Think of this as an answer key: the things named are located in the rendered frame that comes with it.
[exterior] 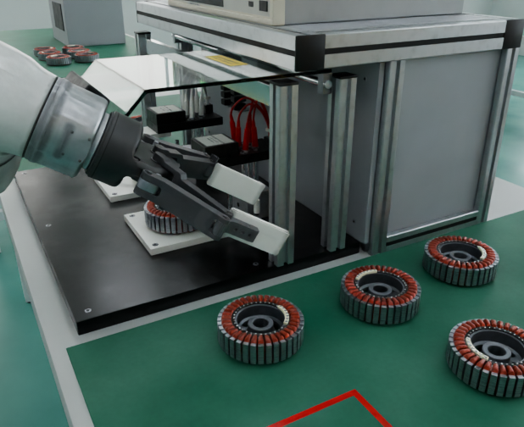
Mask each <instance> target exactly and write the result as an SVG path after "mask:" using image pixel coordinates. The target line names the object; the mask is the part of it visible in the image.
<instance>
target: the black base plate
mask: <svg viewBox="0 0 524 427"><path fill-rule="evenodd" d="M85 171H86V170H85V169H83V168H81V170H80V172H79V173H78V175H77V176H75V177H73V178H71V177H70V176H68V175H64V174H62V173H60V172H58V171H54V170H53V169H50V168H48V167H45V168H39V169H29V170H24V171H18V172H17V173H16V175H15V177H14V178H15V182H16V184H17V187H18V188H19V191H20V194H21V196H22V198H23V201H24V203H25V206H26V209H27V211H28V214H29V215H30V217H31V221H32V224H33V225H34V228H35V230H36V233H37V235H38V238H39V240H40V243H41V244H42V248H43V251H44V252H45V255H46V257H47V260H48V262H49V265H50V267H51V270H52V271H53V275H54V278H55V280H56V281H57V284H58V286H59V289H60V292H61V294H62V297H63V299H64V302H65V304H66V307H67V308H68V311H69V313H70V317H71V319H72V321H73V323H74V326H75V329H76V331H77V334H78V335H79V336H80V335H84V334H86V333H89V332H93V331H95V330H101V329H103V328H107V327H109V326H112V325H116V324H121V323H124V322H126V321H130V320H133V319H138V318H141V317H144V316H147V315H149V314H153V313H158V312H161V311H164V310H167V309H170V308H175V307H178V306H181V305H184V304H187V303H190V302H195V301H198V300H201V299H204V298H207V297H212V296H215V295H219V294H221V293H224V292H228V291H232V290H236V289H238V288H242V287H244V286H250V285H252V284H256V283H259V282H261V281H265V280H269V279H273V278H276V277H279V276H282V275H287V274H290V273H292V272H296V271H299V270H302V269H307V268H310V267H313V266H316V265H319V264H322V263H327V262H330V261H333V260H336V259H339V258H344V257H347V256H350V255H354V254H356V253H359V251H360V242H359V241H357V240H356V239H354V238H353V237H352V236H350V235H349V234H347V233H346V238H345V248H343V249H339V248H337V247H336V251H333V252H329V251H328V250H327V249H326V247H323V246H322V245H321V221H322V217H321V216H320V215H319V214H317V213H315V212H314V211H312V210H311V209H309V208H307V207H305V206H304V205H303V204H302V203H300V202H298V201H297V200H295V223H294V254H293V263H290V264H287V263H286V262H285V263H284V265H283V266H280V267H276V266H275V265H274V261H273V262H271V261H270V260H269V253H268V252H265V251H262V250H260V249H258V248H256V247H252V246H250V245H248V244H246V243H243V242H241V241H238V240H236V239H233V238H231V237H229V236H228V237H225V238H220V240H219V241H215V240H213V241H207V242H204V243H200V244H197V245H193V246H190V247H183V248H180V249H176V250H173V251H169V252H163V253H160V254H156V255H153V256H151V254H150V253H149V252H148V250H147V249H146V247H145V246H144V245H143V244H142V243H141V241H140V240H139V239H138V238H137V236H136V235H135V233H134V232H133V231H132V229H131V228H130V226H129V225H128V224H127V223H126V222H125V217H124V215H125V214H133V213H136V212H141V211H144V204H145V203H146V202H147V201H148V199H145V198H143V197H135V198H131V199H126V200H122V201H118V202H111V201H110V200H109V199H108V198H107V197H106V196H105V194H104V193H103V191H102V190H101V189H100V187H99V186H98V184H97V183H96V182H95V180H94V179H93V178H90V177H88V176H87V174H86V173H85ZM187 179H188V180H189V181H190V182H192V183H193V184H194V185H195V186H196V187H198V188H199V189H201V190H202V191H204V192H205V193H206V194H208V195H209V196H210V197H212V198H214V200H215V201H217V202H218V203H220V204H221V205H223V206H224V207H225V208H227V209H228V195H227V193H225V192H223V191H220V190H218V189H216V188H214V187H212V186H209V185H207V180H200V179H192V178H187Z"/></svg>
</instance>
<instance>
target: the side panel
mask: <svg viewBox="0 0 524 427"><path fill-rule="evenodd" d="M519 50H520V48H519V47H518V48H510V49H502V50H501V49H500V50H493V51H484V52H476V53H462V54H454V55H446V56H437V57H430V58H415V59H407V60H399V61H391V62H385V70H384V80H383V89H382V106H381V116H380V125H379V135H378V144H377V154H376V172H375V180H374V190H373V199H372V209H371V227H370V236H369V243H366V244H364V243H362V247H361V250H363V251H364V252H367V251H368V254H369V255H371V256H373V255H376V254H377V253H378V252H379V253H382V252H387V251H390V250H393V249H396V248H399V247H403V246H407V245H409V244H412V243H416V242H418V241H424V240H426V239H429V238H433V237H435V236H440V235H443V234H446V233H449V232H452V231H455V230H460V229H463V228H465V227H468V226H472V225H476V224H480V223H481V222H485V221H487V219H488V210H489V206H490V202H491V196H492V192H493V184H494V179H495V175H496V170H497V165H498V161H499V153H500V148H501V143H502V139H503V134H504V126H505V121H506V117H507V112H508V107H509V103H510V94H511V90H512V86H513V81H514V76H515V72H516V63H517V59H518V54H519Z"/></svg>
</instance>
